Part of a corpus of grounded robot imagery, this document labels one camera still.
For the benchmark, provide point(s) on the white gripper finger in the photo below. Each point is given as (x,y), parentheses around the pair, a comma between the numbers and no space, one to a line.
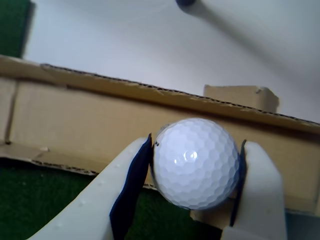
(262,200)
(95,205)

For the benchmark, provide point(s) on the white golf ball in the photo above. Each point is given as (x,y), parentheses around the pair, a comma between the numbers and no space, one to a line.
(197,165)

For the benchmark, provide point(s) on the long green putting mat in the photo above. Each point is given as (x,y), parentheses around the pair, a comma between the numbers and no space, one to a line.
(37,200)

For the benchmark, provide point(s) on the long cardboard trough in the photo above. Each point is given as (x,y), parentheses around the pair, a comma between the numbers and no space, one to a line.
(75,120)

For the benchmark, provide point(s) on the small green turf piece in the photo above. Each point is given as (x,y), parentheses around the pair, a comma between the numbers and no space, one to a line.
(12,30)

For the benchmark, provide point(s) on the black tripod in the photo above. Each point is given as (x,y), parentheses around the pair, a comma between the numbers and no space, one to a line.
(185,2)

